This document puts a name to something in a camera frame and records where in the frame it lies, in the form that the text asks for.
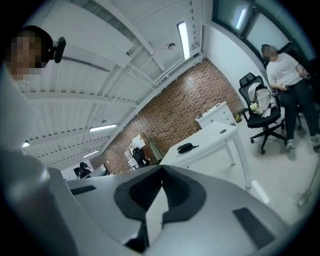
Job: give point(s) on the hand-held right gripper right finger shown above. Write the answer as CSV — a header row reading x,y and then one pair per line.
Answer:
x,y
220,225

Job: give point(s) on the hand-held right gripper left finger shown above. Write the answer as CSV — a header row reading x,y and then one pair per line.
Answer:
x,y
100,212

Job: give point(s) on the black pouch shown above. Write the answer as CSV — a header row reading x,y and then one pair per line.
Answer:
x,y
185,148

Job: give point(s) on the white storage box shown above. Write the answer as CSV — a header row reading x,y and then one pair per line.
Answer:
x,y
131,164

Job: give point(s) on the long ceiling light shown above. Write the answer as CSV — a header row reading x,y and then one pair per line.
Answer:
x,y
102,127
183,40
90,154

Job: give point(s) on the black office chair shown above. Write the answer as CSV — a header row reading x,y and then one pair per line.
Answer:
x,y
138,155
262,118

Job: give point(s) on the white paper bag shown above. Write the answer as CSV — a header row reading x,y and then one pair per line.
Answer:
x,y
138,142

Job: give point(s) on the green hanging cloth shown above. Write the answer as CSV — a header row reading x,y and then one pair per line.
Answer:
x,y
156,152

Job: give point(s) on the white table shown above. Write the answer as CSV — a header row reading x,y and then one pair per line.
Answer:
x,y
212,140

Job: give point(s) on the yellow green small bag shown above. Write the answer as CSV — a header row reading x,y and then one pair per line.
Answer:
x,y
237,118

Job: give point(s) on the white cabinet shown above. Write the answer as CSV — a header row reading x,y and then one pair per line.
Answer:
x,y
217,116

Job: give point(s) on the pale green plush charm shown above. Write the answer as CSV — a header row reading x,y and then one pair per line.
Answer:
x,y
254,107

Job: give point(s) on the operator in grey clothing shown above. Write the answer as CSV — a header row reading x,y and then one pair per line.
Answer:
x,y
15,120

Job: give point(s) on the beige backpack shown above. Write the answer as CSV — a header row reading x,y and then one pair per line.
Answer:
x,y
261,97

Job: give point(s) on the person's head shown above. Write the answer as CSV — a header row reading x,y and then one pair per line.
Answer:
x,y
27,52

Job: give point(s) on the round ceiling detector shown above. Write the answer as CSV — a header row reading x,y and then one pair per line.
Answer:
x,y
171,46

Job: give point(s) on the dark framed window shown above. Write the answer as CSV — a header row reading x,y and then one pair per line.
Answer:
x,y
265,30

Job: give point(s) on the black head camera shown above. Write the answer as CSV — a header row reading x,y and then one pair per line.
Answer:
x,y
59,50

